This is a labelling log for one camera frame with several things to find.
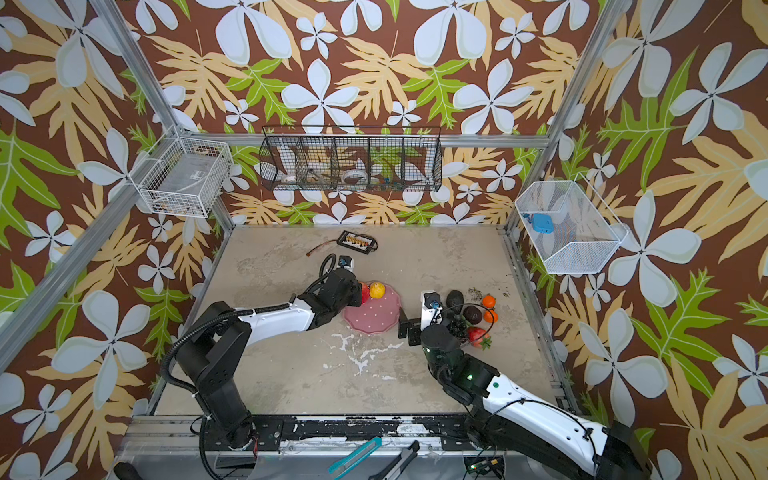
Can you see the black tool front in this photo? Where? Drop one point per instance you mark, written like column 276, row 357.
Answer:
column 395, row 468

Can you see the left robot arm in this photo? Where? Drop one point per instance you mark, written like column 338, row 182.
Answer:
column 204, row 360

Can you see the dark avocado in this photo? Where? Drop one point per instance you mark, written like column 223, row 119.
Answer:
column 455, row 301

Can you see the white wire basket left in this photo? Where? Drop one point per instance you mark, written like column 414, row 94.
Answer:
column 183, row 174

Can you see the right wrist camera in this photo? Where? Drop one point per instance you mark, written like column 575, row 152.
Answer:
column 431, row 309

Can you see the pink polka dot plate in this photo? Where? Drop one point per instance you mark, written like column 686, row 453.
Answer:
column 376, row 315

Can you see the teal utility knife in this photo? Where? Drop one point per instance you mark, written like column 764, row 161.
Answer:
column 344, row 466

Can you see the orange tangerine lower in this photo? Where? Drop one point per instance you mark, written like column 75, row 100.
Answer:
column 490, row 316

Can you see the yellow lemon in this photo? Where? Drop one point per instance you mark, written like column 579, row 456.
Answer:
column 377, row 290

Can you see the red apple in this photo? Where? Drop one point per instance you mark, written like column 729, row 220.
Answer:
column 365, row 293

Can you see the black grape bunch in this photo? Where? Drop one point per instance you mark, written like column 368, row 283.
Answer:
column 460, row 328

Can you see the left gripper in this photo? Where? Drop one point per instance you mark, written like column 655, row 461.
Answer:
column 357, row 290

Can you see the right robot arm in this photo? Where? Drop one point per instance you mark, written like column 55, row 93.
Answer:
column 504, row 416

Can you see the white mesh basket right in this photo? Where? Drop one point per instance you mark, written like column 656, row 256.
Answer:
column 587, row 233

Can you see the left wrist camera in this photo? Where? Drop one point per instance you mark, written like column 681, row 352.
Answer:
column 346, row 262

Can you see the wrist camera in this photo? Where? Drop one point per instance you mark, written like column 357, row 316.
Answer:
column 346, row 262
column 431, row 309

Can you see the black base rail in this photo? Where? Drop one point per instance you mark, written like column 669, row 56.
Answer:
column 274, row 433

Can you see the black wire basket rear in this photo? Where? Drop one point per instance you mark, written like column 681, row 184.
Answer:
column 353, row 158

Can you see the blue object in basket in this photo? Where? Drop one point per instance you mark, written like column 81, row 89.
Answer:
column 541, row 223

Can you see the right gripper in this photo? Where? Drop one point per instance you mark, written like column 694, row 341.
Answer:
column 404, row 325

